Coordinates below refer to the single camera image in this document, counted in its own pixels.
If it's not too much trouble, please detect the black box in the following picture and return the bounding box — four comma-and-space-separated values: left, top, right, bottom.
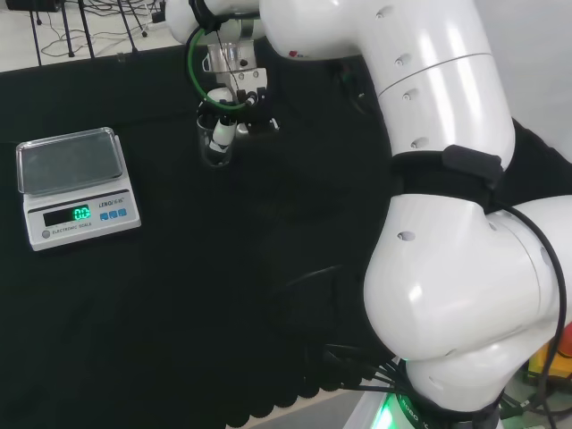
4, 0, 62, 13

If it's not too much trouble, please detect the black cable bundle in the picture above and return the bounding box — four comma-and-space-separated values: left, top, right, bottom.
267, 263, 410, 397

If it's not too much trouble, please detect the clear glass beaker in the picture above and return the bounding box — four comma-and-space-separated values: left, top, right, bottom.
196, 112, 233, 168

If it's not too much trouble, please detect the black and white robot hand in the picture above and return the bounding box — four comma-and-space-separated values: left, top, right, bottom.
196, 66, 282, 156

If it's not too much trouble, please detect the green cable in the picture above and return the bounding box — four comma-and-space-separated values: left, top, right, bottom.
186, 25, 251, 111

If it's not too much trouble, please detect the white power strip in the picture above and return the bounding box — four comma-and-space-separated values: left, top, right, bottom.
146, 12, 173, 31

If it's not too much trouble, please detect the black bench cloth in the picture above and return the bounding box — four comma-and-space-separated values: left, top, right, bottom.
0, 40, 572, 429

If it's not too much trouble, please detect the yellow stop button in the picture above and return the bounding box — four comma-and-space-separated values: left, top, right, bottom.
526, 322, 572, 386

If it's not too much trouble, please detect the black tripod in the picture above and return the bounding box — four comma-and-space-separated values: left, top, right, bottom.
27, 0, 150, 67

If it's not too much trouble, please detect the electronic balance with steel pan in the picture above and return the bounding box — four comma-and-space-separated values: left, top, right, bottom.
14, 126, 143, 252

